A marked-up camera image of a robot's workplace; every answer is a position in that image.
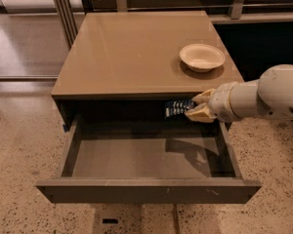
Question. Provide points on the grey vertical metal post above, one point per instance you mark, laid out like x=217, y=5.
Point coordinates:
x=64, y=10

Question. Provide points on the open grey top drawer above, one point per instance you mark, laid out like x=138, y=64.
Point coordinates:
x=168, y=162

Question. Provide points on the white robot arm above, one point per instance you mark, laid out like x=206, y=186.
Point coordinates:
x=269, y=97

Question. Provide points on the grey cabinet with glossy top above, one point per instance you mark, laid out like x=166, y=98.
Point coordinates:
x=129, y=56

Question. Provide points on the metal shelving rail frame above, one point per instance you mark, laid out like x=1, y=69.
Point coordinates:
x=192, y=0

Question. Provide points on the dark blue rxbar wrapper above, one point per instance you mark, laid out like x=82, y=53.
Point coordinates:
x=177, y=107

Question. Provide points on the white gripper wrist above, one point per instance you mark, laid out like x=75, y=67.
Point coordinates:
x=220, y=102

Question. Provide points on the white paper bowl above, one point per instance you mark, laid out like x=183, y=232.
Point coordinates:
x=201, y=57

